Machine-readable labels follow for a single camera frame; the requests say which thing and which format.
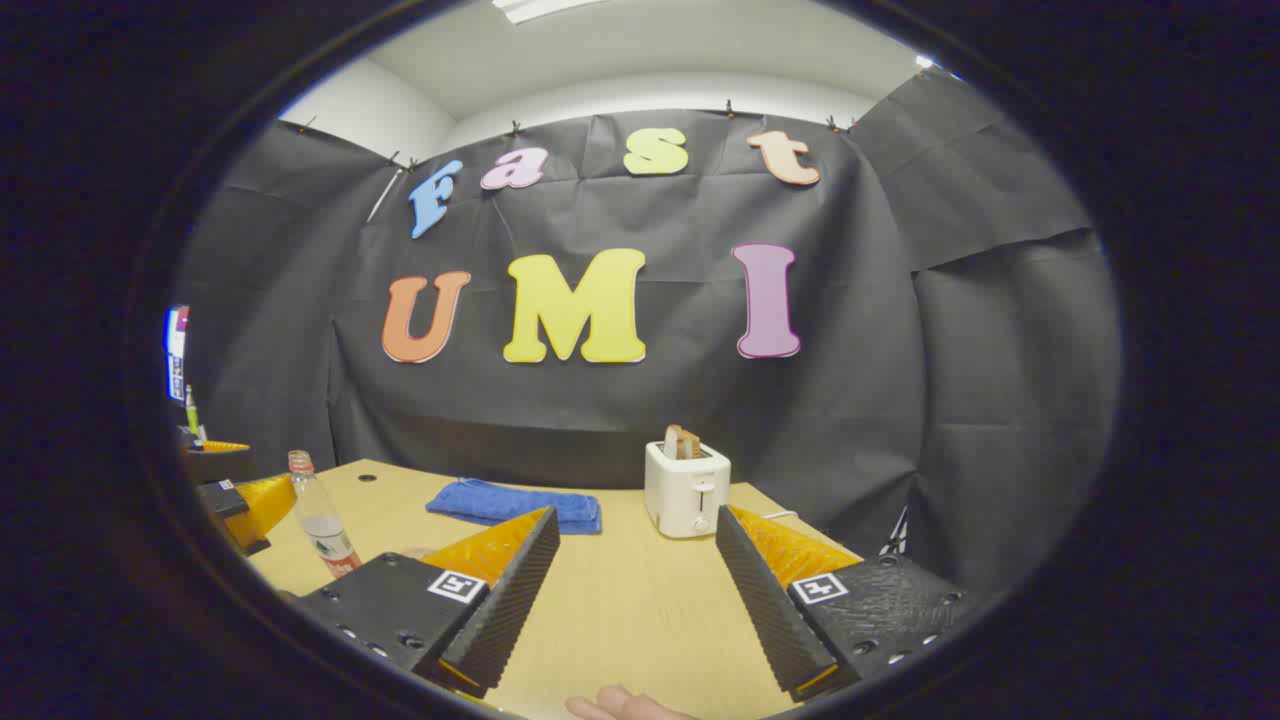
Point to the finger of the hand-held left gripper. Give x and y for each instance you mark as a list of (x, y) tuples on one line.
[(222, 498), (220, 465)]

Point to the white toaster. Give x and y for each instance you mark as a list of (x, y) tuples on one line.
[(685, 495)]

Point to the clear plastic water bottle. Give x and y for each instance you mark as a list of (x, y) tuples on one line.
[(322, 525)]

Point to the bread slice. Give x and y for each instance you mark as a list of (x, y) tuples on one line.
[(672, 442), (692, 446)]

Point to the blue towel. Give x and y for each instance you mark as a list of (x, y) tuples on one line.
[(500, 500)]

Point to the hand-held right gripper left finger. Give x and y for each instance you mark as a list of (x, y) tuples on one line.
[(510, 610)]

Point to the black backdrop cloth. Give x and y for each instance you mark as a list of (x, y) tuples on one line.
[(650, 400)]

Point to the ceiling light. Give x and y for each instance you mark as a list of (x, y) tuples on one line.
[(530, 8)]

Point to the bright coloured screen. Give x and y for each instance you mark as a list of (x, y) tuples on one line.
[(177, 350)]

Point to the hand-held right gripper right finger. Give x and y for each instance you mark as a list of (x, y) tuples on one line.
[(765, 610)]

